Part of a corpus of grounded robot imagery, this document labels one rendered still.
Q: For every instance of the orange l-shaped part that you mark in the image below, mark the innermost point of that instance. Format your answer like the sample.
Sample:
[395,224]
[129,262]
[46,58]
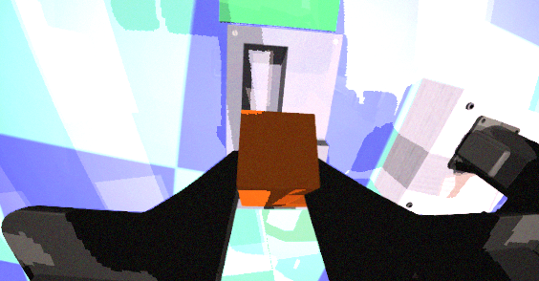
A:
[277,158]

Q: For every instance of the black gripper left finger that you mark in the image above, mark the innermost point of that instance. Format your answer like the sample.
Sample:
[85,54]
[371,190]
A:
[183,238]

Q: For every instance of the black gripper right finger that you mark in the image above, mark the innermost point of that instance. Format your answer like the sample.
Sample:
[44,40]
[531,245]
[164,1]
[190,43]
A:
[363,236]

